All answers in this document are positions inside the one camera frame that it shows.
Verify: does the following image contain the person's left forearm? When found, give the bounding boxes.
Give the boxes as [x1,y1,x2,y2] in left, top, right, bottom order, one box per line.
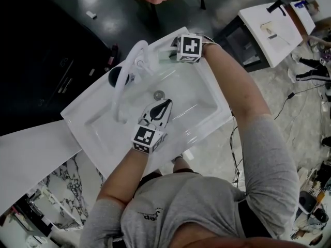
[96,147,151,209]

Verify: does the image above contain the narrow white sink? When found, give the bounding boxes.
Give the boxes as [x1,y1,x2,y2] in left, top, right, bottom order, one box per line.
[289,1,317,35]

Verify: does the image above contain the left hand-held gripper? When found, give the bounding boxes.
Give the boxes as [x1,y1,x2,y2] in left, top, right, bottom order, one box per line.
[132,99,174,154]

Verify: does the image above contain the black floor cable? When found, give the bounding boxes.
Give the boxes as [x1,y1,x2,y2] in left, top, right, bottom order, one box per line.
[273,84,325,120]

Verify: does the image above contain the white sink with black faucet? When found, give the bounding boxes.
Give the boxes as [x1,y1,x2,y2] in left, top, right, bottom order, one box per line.
[237,1,304,68]

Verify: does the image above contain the white ceramic sink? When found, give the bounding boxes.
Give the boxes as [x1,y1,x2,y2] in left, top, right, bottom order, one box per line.
[60,26,233,181]

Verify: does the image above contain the white curved faucet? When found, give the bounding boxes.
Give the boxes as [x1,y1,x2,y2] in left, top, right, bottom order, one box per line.
[111,40,154,123]

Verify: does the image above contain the dark bottles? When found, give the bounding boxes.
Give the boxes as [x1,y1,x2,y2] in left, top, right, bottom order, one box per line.
[104,43,120,72]

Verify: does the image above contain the grey t-shirt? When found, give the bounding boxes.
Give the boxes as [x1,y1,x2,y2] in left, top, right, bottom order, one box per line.
[80,113,300,248]

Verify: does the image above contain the black and white device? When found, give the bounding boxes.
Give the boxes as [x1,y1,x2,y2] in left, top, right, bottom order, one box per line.
[298,192,318,215]

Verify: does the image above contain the white slab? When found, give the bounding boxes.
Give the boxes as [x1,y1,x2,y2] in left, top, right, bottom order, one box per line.
[0,119,84,217]

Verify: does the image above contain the black faucet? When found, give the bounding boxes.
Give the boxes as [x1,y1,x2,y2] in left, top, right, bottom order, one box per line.
[266,0,287,17]

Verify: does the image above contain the person's right forearm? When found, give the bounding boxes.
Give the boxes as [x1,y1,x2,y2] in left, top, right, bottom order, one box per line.
[201,43,275,139]

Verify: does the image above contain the person's leg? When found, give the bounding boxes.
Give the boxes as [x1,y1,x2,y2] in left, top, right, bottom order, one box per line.
[171,153,195,175]

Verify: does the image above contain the black round cup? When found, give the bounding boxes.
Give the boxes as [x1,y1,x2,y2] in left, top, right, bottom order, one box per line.
[108,66,130,89]

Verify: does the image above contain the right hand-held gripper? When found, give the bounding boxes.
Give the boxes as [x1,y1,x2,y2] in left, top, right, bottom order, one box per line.
[168,34,217,65]

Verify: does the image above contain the black sink stand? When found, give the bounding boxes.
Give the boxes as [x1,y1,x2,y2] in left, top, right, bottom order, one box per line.
[214,14,270,73]

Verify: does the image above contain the black cabinet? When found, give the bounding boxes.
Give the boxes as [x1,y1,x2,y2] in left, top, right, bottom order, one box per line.
[0,0,122,137]

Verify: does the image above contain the marble patterned panel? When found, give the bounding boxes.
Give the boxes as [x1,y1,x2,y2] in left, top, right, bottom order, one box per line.
[38,153,107,230]

